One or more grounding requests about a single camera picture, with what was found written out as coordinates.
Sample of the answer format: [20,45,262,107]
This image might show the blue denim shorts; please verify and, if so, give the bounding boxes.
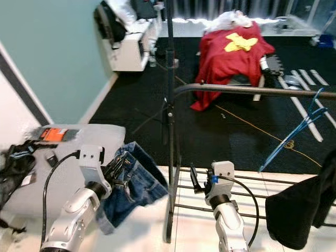
[96,142,171,235]

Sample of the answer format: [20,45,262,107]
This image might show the blue plastic hanger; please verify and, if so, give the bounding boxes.
[259,88,327,172]

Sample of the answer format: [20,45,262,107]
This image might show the black foam floor mat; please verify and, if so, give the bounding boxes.
[89,37,336,174]

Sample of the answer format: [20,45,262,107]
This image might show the small black device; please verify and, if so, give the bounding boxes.
[45,151,58,166]

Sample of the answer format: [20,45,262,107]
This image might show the orange black package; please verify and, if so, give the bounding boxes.
[39,127,70,142]

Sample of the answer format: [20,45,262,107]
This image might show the black shirt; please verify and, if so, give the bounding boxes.
[265,150,336,251]

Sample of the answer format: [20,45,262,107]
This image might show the black bag with blue trim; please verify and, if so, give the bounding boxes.
[0,141,35,208]

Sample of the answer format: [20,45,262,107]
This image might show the black metal clothes rack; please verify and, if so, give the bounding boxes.
[162,82,336,245]

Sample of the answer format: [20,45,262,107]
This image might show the white shelf unit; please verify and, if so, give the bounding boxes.
[108,16,161,72]

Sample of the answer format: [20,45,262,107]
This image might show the red cloth with yellow star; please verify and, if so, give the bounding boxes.
[191,21,276,112]

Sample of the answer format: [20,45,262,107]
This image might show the black tripod stand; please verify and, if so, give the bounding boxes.
[163,0,176,113]

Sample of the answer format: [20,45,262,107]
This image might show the grey metal device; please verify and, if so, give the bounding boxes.
[260,52,284,77]

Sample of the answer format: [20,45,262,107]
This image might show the black flat bag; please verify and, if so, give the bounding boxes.
[94,2,127,44]

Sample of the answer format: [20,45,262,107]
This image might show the white plastic bag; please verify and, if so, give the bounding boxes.
[210,10,250,29]

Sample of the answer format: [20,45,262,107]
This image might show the black backpack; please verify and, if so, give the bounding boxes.
[131,0,161,19]

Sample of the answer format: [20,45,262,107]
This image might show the black curtain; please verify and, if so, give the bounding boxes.
[176,0,310,22]

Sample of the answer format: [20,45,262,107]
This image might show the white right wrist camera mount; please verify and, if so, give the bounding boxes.
[207,161,236,203]

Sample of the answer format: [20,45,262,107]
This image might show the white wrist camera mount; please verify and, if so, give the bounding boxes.
[79,145,106,185]
[207,161,236,203]

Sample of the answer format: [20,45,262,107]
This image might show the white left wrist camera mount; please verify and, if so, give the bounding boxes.
[79,145,106,185]

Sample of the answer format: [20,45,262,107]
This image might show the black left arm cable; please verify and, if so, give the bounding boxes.
[42,151,82,247]

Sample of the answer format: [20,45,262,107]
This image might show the yellow cord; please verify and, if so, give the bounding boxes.
[176,73,321,167]

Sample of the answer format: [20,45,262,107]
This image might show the blue dustpan with handle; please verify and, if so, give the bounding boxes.
[315,34,335,49]

